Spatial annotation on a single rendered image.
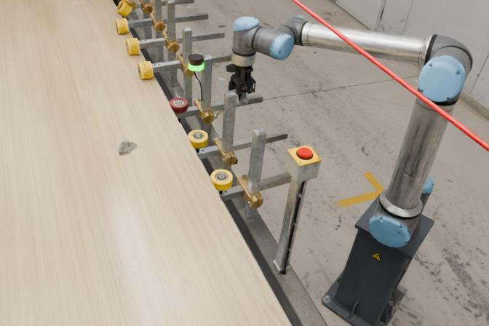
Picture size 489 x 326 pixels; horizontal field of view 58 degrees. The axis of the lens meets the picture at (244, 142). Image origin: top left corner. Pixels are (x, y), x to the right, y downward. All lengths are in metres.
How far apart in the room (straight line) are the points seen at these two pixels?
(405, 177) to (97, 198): 1.03
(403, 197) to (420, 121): 0.31
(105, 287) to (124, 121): 0.77
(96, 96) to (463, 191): 2.41
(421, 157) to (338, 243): 1.25
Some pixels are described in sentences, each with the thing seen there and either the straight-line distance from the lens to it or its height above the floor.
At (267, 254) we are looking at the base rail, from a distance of 1.63.
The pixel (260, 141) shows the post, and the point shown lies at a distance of 1.47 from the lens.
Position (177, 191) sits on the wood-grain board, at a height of 0.90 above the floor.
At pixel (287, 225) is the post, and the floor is 0.94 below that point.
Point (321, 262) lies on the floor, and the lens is 2.55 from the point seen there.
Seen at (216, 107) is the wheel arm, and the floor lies 0.85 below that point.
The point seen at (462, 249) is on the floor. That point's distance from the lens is 2.93.
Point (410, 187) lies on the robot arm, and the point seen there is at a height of 1.00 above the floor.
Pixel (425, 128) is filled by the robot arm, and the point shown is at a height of 1.23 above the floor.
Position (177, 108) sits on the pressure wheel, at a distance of 1.93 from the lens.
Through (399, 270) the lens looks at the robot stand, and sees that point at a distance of 2.02.
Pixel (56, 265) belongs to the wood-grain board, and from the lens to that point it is 1.41.
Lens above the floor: 2.00
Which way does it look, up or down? 39 degrees down
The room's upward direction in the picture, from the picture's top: 5 degrees clockwise
